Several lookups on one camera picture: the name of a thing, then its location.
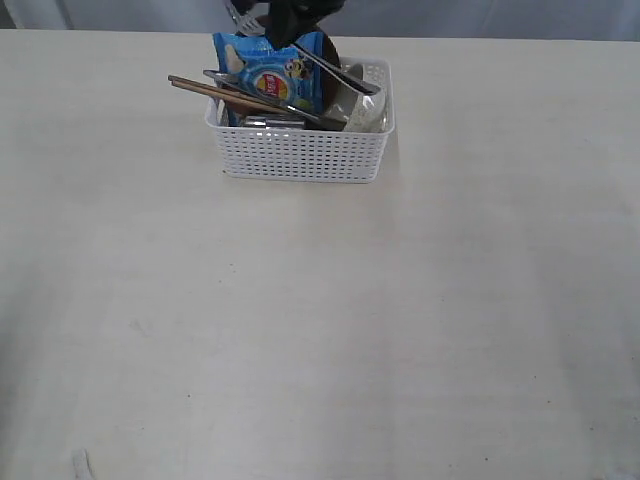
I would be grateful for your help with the silver metal knife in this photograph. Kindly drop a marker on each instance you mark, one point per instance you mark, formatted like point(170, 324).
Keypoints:
point(231, 82)

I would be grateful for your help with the wooden chopstick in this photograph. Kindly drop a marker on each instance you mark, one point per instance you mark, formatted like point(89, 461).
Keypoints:
point(218, 94)
point(266, 107)

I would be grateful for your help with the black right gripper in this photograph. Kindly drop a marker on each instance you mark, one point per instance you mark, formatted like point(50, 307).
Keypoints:
point(286, 20)

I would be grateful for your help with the white plastic perforated basket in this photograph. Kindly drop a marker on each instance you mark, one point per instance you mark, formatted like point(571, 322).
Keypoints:
point(306, 155)

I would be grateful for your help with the pale green ceramic bowl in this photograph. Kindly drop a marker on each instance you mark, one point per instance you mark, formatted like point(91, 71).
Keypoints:
point(360, 113)

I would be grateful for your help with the white curtain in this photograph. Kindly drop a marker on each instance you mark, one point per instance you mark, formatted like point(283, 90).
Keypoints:
point(581, 20)

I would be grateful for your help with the brown round wooden plate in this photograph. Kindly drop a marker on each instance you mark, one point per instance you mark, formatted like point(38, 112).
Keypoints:
point(320, 44)

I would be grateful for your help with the blue chips bag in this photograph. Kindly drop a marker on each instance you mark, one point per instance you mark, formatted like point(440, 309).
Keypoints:
point(284, 74)

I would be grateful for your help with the stainless steel cup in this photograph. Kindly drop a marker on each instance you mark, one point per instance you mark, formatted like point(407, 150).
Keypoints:
point(273, 121)

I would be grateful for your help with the silver metal fork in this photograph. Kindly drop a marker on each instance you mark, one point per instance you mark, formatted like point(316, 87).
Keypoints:
point(258, 28)

